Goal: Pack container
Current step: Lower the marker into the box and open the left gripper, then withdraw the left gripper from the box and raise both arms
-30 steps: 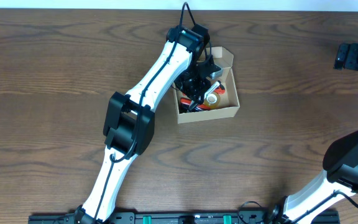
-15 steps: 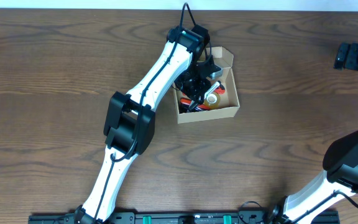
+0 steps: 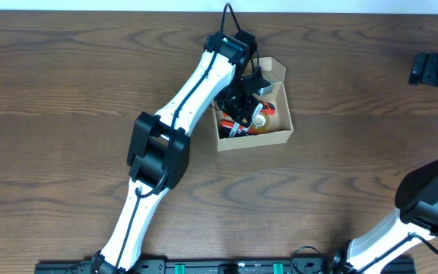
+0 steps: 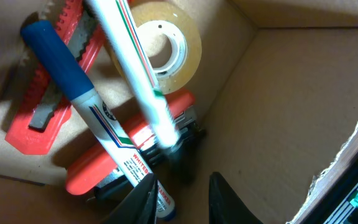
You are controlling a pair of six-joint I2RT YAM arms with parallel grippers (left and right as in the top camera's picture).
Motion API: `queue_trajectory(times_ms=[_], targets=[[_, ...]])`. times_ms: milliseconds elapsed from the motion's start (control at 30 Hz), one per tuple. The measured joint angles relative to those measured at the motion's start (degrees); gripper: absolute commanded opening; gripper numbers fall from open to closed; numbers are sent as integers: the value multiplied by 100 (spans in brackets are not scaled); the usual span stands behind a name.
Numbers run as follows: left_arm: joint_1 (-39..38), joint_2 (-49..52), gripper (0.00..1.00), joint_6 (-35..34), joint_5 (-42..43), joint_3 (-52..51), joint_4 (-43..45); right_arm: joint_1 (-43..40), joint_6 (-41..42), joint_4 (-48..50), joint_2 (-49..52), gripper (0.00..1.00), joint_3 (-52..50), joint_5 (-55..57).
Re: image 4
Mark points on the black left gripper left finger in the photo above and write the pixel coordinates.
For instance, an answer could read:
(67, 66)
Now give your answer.
(140, 206)

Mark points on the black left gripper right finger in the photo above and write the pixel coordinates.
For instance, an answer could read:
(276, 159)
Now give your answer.
(225, 206)

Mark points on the cardboard box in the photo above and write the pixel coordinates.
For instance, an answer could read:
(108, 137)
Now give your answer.
(276, 91)

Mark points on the orange utility knife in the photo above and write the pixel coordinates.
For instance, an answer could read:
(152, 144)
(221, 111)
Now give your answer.
(44, 108)

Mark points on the black whiteboard marker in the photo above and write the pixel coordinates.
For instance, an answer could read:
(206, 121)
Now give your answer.
(117, 22)

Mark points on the yellow clear tape roll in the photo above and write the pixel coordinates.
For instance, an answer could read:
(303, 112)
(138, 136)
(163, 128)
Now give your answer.
(158, 17)

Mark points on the blue whiteboard marker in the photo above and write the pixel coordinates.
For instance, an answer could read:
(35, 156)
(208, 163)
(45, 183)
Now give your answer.
(66, 72)

